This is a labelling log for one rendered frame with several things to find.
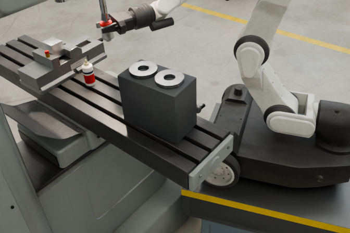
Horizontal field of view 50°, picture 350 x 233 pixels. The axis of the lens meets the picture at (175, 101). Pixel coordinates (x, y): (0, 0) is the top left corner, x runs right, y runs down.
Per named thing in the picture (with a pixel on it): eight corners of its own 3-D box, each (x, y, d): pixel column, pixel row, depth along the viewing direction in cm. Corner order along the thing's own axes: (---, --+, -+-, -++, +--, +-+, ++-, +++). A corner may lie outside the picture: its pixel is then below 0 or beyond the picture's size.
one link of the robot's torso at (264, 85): (303, 106, 177) (268, 17, 157) (300, 134, 162) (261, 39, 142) (271, 113, 185) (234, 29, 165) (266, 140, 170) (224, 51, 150)
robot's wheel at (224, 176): (239, 184, 173) (242, 153, 161) (237, 193, 169) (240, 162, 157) (197, 175, 178) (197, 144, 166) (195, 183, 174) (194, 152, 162)
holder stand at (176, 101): (145, 102, 136) (140, 54, 124) (197, 123, 126) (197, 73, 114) (124, 120, 128) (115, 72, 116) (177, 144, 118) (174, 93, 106)
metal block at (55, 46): (55, 50, 153) (52, 36, 149) (65, 53, 150) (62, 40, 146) (45, 55, 150) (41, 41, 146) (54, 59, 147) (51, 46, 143)
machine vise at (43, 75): (85, 47, 171) (80, 25, 165) (108, 56, 164) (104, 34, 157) (19, 82, 150) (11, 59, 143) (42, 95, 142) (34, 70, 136)
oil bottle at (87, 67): (91, 79, 150) (86, 55, 143) (98, 82, 148) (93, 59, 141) (83, 83, 147) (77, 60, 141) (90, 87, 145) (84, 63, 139)
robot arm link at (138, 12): (105, 7, 144) (134, -1, 148) (110, 29, 149) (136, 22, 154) (119, 18, 135) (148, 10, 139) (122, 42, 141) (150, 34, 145)
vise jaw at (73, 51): (63, 44, 159) (61, 36, 157) (82, 53, 153) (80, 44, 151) (51, 51, 156) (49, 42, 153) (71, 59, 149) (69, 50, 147)
